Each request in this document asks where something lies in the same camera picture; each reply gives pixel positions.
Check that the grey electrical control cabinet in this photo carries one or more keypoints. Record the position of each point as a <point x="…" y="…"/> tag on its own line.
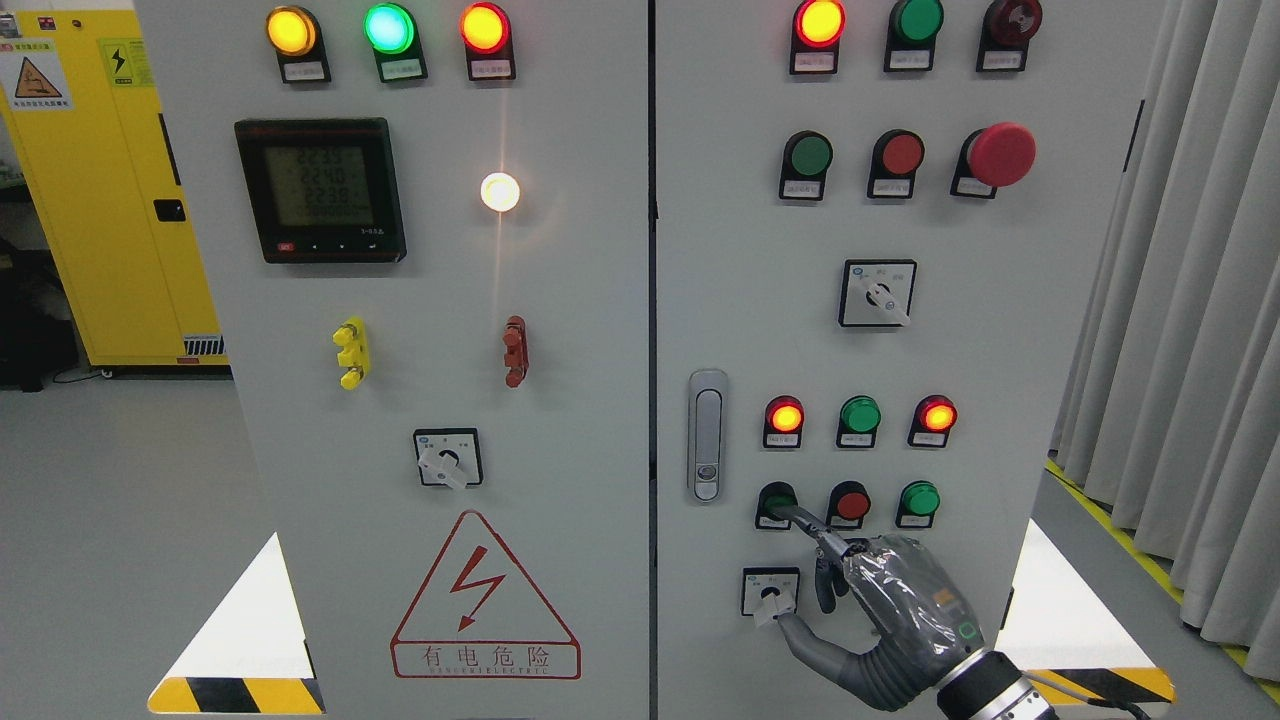
<point x="649" y="243"/>

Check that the red indicator lamp top right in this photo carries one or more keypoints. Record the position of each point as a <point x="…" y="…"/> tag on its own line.
<point x="816" y="31"/>

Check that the grey curtain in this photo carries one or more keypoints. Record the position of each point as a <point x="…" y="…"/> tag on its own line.
<point x="1172" y="410"/>

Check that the red indicator lamp top left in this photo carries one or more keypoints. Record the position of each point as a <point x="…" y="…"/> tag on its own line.
<point x="488" y="42"/>

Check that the red indicator lamp middle right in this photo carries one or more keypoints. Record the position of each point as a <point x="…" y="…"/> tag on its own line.
<point x="931" y="422"/>

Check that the yellow safety storage cabinet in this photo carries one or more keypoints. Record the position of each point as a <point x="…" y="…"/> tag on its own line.
<point x="81" y="103"/>

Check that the yellow indicator lamp top left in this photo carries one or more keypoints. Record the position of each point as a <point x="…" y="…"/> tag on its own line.
<point x="298" y="42"/>

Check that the white hazard striped foot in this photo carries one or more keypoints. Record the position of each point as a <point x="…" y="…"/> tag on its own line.
<point x="1057" y="623"/>
<point x="250" y="656"/>

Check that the left panel rotary selector switch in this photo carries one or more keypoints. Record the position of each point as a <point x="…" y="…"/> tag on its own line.
<point x="449" y="457"/>

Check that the grey cabinet door handle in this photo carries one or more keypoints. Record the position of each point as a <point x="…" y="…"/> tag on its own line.
<point x="705" y="408"/>

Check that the red electrical hazard warning sticker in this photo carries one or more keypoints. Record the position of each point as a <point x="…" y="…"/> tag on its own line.
<point x="479" y="615"/>

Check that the red terminal connector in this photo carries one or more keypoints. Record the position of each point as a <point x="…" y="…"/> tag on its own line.
<point x="516" y="351"/>

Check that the red indicator lamp middle left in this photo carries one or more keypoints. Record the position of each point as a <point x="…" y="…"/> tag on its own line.
<point x="783" y="423"/>

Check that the right white hazard striped foot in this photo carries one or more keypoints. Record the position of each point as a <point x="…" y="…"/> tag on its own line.
<point x="1057" y="623"/>

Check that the green push button upper row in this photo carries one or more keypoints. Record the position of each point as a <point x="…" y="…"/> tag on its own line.
<point x="806" y="157"/>

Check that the green indicator lamp middle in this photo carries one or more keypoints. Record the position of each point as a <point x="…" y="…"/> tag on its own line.
<point x="858" y="423"/>

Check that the red stop push button lower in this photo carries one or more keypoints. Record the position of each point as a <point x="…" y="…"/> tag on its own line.
<point x="848" y="504"/>

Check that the left white hazard striped foot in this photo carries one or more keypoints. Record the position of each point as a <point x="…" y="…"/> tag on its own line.
<point x="250" y="656"/>

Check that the green push button lower right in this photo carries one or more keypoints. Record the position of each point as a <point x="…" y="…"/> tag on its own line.
<point x="918" y="504"/>

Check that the white lit indicator lamp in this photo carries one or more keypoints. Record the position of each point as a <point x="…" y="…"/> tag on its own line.
<point x="500" y="192"/>

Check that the red indicator lamp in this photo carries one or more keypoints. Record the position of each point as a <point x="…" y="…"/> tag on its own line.
<point x="488" y="42"/>
<point x="931" y="422"/>
<point x="783" y="423"/>
<point x="816" y="31"/>

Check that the red push button upper row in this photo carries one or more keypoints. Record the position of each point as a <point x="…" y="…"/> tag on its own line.
<point x="895" y="158"/>

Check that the green indicator lamp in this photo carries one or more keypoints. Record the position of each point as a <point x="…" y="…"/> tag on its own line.
<point x="395" y="43"/>
<point x="858" y="423"/>
<point x="911" y="35"/>

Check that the green indicator lamp top left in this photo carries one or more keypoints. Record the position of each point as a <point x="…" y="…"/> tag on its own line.
<point x="395" y="43"/>

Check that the upper right rotary selector switch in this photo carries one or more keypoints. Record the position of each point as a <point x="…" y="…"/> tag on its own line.
<point x="876" y="293"/>

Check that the dark red buzzer top right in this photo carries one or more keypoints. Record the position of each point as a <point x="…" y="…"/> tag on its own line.
<point x="1005" y="34"/>

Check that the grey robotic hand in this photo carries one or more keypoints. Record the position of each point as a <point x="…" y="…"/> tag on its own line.
<point x="925" y="626"/>

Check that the green indicator lamp top right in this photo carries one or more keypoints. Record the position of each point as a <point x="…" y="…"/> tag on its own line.
<point x="911" y="35"/>

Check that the black digital power meter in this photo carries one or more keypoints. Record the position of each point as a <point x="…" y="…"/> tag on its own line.
<point x="322" y="190"/>

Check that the red mushroom emergency stop button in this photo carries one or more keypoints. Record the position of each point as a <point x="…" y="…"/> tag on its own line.
<point x="991" y="158"/>

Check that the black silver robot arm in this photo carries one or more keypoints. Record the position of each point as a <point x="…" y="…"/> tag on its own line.
<point x="990" y="686"/>

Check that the green start push button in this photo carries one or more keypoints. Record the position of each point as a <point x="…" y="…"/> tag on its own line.
<point x="774" y="496"/>

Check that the yellow terminal connector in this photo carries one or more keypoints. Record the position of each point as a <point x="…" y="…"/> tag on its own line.
<point x="353" y="341"/>

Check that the lower white rotary selector switch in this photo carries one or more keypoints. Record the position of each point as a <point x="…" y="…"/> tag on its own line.
<point x="768" y="592"/>

